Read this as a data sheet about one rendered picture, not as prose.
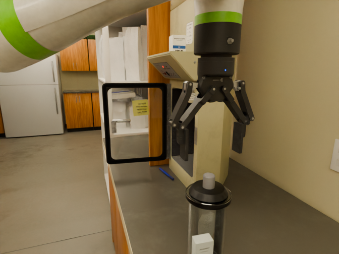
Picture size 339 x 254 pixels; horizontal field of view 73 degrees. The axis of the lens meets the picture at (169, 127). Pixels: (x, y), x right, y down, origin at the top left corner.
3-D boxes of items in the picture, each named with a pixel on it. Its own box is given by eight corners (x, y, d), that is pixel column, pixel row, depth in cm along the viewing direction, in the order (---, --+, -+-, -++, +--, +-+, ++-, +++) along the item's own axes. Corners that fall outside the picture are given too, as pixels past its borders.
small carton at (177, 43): (181, 53, 88) (181, 37, 87) (185, 52, 83) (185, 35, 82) (168, 53, 87) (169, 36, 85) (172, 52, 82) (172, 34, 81)
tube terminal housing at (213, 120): (209, 161, 131) (217, 16, 113) (246, 188, 101) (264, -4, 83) (168, 167, 123) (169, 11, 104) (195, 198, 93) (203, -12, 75)
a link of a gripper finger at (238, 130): (233, 121, 54) (236, 121, 54) (231, 149, 55) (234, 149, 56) (241, 124, 51) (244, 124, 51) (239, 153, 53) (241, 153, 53)
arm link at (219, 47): (210, 18, 39) (255, 22, 42) (183, 30, 50) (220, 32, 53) (209, 56, 40) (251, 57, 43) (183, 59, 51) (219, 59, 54)
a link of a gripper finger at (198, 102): (218, 89, 46) (214, 84, 46) (184, 132, 46) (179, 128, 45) (209, 87, 50) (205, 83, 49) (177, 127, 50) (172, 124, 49)
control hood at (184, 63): (169, 78, 111) (169, 57, 109) (200, 80, 82) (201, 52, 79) (146, 78, 108) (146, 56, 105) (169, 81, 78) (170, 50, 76)
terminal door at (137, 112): (166, 160, 120) (167, 82, 110) (106, 165, 113) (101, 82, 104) (166, 159, 120) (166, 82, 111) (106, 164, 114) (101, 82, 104)
